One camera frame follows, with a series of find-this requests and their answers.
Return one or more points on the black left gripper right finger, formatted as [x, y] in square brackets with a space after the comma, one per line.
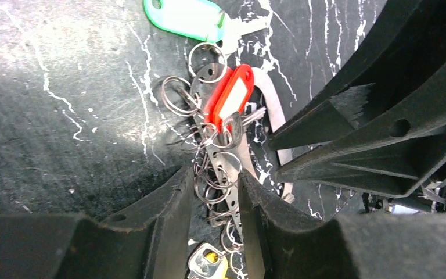
[281, 241]

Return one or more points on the green key tag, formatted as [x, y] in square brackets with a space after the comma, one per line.
[204, 21]

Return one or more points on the yellow key tag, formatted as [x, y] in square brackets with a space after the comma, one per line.
[207, 262]

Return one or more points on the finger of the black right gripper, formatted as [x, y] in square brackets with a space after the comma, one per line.
[397, 73]
[392, 155]

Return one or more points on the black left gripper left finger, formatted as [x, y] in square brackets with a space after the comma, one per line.
[148, 239]

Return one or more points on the red key tag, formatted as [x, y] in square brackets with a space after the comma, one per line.
[233, 88]

